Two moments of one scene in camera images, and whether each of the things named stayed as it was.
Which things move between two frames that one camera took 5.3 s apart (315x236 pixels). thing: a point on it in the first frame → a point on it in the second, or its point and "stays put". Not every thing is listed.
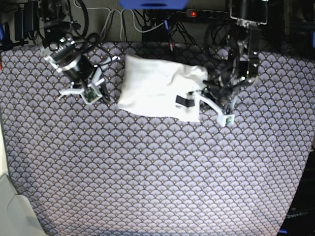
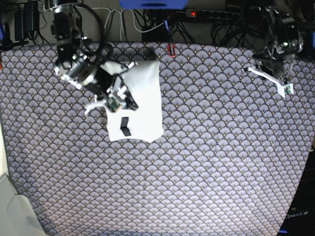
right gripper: x=223 y=87 → x=274 y=64
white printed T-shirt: x=149 y=86 → x=144 y=123
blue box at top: x=153 y=4 stays put
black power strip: x=206 y=14 stays put
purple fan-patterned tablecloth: x=93 y=169 stays put
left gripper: x=82 y=78 → x=107 y=82
